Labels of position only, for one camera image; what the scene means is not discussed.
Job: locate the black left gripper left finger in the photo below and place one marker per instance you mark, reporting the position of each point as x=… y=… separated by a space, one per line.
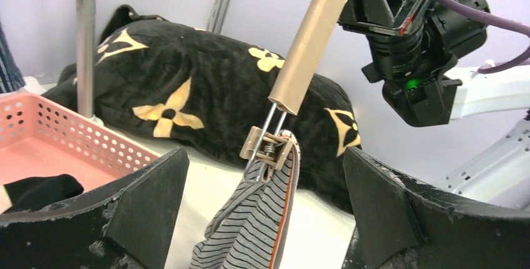
x=127 y=223

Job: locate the black floral blanket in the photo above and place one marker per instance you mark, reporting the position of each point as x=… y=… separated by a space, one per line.
x=160 y=79

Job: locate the wooden hanger with grey underwear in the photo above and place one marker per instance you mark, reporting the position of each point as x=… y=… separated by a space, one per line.
x=290 y=87

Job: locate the right metal rack pole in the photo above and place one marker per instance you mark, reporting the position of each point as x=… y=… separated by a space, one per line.
x=86 y=19

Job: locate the right aluminium frame post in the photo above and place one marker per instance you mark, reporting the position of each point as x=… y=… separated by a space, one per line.
x=217 y=15

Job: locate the pink plastic basket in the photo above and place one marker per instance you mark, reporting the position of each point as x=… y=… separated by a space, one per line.
x=40 y=138

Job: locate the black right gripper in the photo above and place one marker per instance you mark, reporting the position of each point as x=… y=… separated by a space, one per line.
x=413 y=43

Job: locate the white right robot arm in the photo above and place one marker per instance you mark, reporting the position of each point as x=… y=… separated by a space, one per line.
x=426 y=153

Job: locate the grey striped underwear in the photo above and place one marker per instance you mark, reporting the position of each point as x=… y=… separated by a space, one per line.
x=250 y=230

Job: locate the black underwear beige waistband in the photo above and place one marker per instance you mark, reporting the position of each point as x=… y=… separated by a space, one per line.
x=34 y=193

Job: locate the navy striped underwear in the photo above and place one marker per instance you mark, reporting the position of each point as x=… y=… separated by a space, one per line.
x=12 y=79

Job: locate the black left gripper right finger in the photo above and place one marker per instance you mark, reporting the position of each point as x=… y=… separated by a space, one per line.
x=402 y=222

